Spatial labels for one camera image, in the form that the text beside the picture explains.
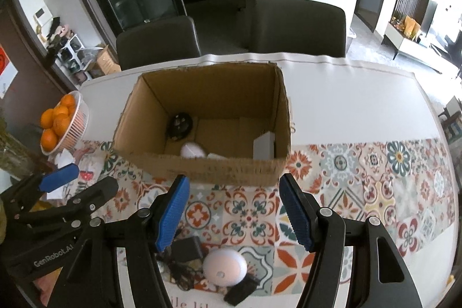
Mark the white trash bag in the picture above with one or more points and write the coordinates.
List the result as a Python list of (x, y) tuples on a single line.
[(352, 36)]

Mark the brown wooden door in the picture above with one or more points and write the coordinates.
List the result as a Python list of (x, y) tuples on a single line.
[(25, 51)]

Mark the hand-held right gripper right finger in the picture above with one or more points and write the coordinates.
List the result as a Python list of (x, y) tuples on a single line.
[(296, 214)]

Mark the brown cardboard box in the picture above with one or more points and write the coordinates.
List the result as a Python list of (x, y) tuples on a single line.
[(216, 169)]

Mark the wall intercom panel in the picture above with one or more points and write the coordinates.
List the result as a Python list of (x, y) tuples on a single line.
[(39, 16)]

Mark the white plug charger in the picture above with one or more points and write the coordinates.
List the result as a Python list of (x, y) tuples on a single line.
[(193, 151)]

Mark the small cardboard box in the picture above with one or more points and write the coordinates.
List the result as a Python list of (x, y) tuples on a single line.
[(106, 62)]

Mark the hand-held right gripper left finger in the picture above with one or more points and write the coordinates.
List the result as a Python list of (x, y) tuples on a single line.
[(173, 214)]

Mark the patterned tissue pack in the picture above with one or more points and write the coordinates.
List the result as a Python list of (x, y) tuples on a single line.
[(90, 167)]

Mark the white shoe rack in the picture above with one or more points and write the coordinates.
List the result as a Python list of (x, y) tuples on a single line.
[(70, 57)]

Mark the glass vase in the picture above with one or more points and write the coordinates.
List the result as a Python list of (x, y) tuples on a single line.
[(16, 156)]

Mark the black round device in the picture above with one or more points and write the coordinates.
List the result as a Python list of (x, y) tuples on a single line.
[(180, 125)]

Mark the yellow paper bags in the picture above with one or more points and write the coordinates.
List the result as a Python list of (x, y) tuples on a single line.
[(411, 27)]

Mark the white box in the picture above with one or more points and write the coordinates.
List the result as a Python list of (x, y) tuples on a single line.
[(265, 147)]

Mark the dark grey chair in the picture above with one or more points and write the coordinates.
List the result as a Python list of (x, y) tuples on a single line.
[(158, 42), (297, 26)]

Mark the clear plastic bag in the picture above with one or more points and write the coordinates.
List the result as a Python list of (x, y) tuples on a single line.
[(88, 53)]

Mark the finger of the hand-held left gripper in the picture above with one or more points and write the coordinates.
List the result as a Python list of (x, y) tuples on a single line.
[(97, 193), (59, 176)]

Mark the red and white poster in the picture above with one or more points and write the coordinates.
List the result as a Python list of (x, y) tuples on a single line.
[(5, 71)]

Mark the white round device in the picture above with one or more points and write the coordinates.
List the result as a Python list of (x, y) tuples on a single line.
[(224, 266)]

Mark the orange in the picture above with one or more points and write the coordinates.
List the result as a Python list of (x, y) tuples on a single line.
[(48, 139), (47, 118), (68, 101), (62, 124), (59, 111)]

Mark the yellow box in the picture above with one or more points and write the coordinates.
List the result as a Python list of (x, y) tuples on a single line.
[(39, 206)]

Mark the pile of plush toys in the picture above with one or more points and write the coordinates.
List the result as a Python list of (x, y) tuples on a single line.
[(57, 31)]

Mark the black rectangular device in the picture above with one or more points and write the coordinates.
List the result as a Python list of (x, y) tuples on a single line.
[(242, 290)]

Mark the white fruit basket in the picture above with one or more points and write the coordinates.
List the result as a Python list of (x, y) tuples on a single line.
[(74, 124)]

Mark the chair with draped clothes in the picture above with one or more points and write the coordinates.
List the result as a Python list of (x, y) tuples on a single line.
[(451, 116)]

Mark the television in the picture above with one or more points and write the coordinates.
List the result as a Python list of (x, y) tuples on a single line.
[(429, 14)]

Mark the white television stand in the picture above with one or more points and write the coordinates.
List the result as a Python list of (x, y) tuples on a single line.
[(418, 50)]

